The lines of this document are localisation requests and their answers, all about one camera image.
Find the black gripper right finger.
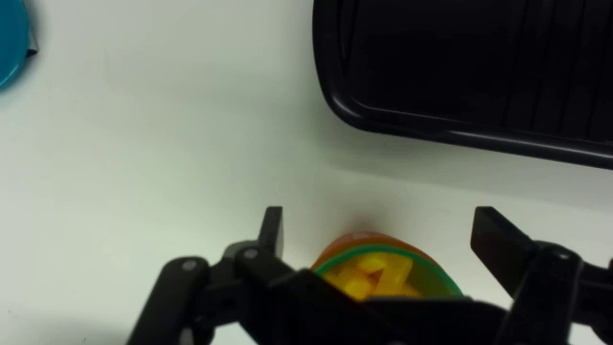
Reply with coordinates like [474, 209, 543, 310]
[468, 205, 613, 345]

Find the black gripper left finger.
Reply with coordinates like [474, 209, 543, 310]
[125, 205, 302, 345]

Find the yellow toy fry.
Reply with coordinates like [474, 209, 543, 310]
[348, 253, 388, 276]
[325, 266, 375, 303]
[376, 257, 417, 293]

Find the black ribbed tray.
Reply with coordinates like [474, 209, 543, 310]
[311, 0, 613, 170]

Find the teal round disc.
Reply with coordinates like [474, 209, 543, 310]
[0, 0, 39, 92]

